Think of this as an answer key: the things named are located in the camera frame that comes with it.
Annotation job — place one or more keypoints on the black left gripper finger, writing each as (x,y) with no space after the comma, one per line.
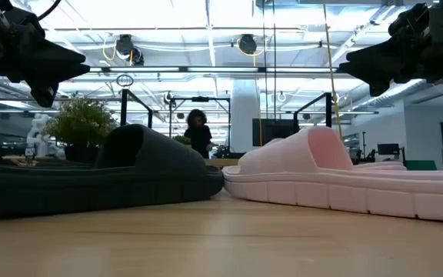
(60,63)
(44,92)

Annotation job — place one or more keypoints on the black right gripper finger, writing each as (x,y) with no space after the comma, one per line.
(371,61)
(379,87)

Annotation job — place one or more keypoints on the pink rubber slide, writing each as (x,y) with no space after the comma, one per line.
(321,154)
(383,165)

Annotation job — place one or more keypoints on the black rubber slide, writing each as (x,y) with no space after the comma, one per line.
(148,173)

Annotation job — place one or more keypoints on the black metal shoe shelf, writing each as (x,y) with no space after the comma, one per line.
(124,107)

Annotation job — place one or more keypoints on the white robot figure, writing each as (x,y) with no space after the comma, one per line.
(38,134)

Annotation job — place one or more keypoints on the green potted plant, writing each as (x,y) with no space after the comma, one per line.
(81,123)

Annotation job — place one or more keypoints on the small desk monitor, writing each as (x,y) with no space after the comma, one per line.
(388,149)

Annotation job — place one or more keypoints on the green board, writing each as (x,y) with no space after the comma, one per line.
(421,165)

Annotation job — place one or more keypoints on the overhead light bar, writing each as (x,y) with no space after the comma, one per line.
(221,69)

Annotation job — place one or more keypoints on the person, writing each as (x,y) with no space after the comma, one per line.
(199,134)

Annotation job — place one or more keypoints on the silver ceiling duct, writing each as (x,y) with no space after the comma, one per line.
(390,94)

